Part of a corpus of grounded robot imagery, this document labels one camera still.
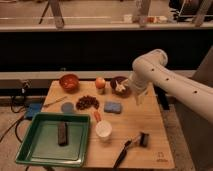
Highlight red pepper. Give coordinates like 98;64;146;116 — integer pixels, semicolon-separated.
94;111;101;122

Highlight white cup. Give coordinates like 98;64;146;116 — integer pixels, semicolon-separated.
95;120;112;141

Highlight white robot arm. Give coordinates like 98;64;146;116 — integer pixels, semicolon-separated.
128;49;213;124

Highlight dark purple bowl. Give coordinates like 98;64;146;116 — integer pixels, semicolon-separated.
110;76;131;97

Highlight white garlic in bowl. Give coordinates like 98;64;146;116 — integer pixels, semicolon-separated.
115;81;128;93

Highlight red bowl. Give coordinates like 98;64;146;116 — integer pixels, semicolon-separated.
59;74;79;91

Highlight blue sponge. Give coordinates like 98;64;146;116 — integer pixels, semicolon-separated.
104;101;122;114

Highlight orange fruit on cup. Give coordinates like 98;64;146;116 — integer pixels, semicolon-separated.
95;77;106;94

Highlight wooden board table top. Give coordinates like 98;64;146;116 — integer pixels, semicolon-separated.
42;81;175;169

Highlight grey round lid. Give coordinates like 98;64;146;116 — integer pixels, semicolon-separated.
61;102;74;113

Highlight wooden stick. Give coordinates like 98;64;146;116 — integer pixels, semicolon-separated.
43;96;67;108

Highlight dark brown block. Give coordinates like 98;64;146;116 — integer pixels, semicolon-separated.
58;122;68;146

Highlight green plastic tray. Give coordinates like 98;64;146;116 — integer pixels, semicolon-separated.
15;113;90;168

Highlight blue box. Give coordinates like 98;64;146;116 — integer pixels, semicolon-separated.
25;103;42;120

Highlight black handled brush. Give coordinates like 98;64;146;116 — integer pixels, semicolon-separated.
130;132;149;147

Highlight black cables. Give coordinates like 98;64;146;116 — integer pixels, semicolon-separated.
0;82;32;144

